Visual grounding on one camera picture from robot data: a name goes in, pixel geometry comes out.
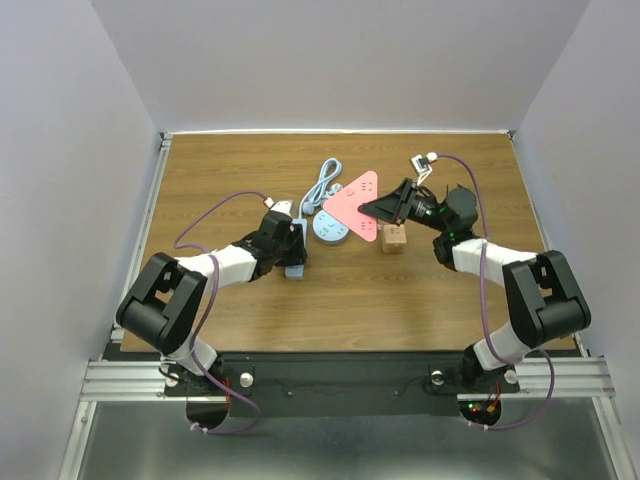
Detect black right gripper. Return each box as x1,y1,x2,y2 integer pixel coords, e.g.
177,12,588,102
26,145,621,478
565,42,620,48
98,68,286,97
358,177,450,234

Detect white rectangular power strip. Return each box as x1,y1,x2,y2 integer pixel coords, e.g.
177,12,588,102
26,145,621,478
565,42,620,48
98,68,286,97
285,218,307,280

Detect pink triangular power strip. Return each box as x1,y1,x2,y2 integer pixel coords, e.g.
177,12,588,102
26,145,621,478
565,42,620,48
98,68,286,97
323,170,378,242

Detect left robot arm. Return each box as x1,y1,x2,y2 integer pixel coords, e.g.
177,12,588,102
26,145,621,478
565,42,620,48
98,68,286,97
115,209,307,394

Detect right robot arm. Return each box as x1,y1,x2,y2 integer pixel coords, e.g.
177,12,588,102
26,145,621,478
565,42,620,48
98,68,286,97
358,179,591,390

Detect white round power strip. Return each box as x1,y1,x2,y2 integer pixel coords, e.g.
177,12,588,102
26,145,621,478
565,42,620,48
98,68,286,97
312,209,349,245

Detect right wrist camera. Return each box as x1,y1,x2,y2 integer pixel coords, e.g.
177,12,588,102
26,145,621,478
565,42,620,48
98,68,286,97
410,152,439,186

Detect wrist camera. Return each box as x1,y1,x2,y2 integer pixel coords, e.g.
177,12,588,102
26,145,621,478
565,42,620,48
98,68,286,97
263,197,294,218
410,152,439,186

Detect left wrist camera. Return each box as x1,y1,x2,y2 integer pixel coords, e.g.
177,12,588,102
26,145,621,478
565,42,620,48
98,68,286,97
263,197,294,218

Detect white power strip cable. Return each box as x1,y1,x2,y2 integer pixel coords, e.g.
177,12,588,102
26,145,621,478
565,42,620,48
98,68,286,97
299,157,345,217

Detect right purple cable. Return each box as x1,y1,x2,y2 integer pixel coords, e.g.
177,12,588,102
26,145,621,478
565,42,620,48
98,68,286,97
437,153,555,431

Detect purple cable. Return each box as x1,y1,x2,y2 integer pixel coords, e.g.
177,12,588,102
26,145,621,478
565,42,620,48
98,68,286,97
172,190,262,436
437,153,555,431

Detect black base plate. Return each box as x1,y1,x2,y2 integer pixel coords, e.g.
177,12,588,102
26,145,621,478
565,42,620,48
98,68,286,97
163,351,519,419

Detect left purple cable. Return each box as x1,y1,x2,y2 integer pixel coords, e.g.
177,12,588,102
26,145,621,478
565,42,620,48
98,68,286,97
172,190,262,436

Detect aluminium left rail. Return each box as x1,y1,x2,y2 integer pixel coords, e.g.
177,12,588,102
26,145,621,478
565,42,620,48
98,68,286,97
103,132,173,361

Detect aluminium rail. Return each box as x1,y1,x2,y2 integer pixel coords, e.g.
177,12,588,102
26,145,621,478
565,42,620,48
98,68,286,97
103,132,173,361
80,357,616,402

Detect aluminium front rail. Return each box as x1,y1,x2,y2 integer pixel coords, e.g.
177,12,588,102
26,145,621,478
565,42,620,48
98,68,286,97
80,357,616,402

